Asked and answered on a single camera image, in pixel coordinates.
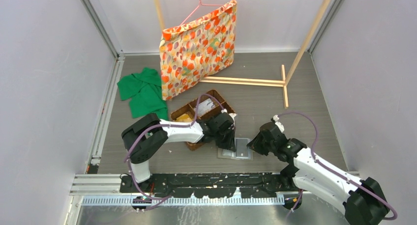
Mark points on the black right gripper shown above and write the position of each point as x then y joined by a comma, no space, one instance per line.
255,144

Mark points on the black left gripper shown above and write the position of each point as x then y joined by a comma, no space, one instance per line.
230,144

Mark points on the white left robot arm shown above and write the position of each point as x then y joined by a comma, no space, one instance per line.
144,138

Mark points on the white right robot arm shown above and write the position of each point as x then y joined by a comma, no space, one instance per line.
362,202

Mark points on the dark card in holder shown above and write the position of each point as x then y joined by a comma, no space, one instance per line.
242,152

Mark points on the silver VIP card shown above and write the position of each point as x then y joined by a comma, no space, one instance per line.
204,107

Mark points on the gold cards in basket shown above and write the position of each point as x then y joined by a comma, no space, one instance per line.
184,118

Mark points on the brown wicker basket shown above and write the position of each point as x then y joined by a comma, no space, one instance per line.
214,115

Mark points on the wooden rack stand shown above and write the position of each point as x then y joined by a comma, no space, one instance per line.
269,34

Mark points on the floral orange fabric bag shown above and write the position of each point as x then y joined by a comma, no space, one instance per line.
195,50

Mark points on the green cloth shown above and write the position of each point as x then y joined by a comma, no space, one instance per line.
144,93

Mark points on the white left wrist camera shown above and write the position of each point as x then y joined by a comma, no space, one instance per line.
232,115

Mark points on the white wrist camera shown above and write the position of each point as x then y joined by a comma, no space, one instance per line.
232,115
277,122

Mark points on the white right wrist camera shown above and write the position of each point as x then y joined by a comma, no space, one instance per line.
277,122

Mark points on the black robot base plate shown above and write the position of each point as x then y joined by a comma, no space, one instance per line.
211,185

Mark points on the perforated metal rail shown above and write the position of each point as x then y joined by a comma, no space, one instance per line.
133,200

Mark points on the pink wire hanger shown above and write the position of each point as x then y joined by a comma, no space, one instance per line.
200,5

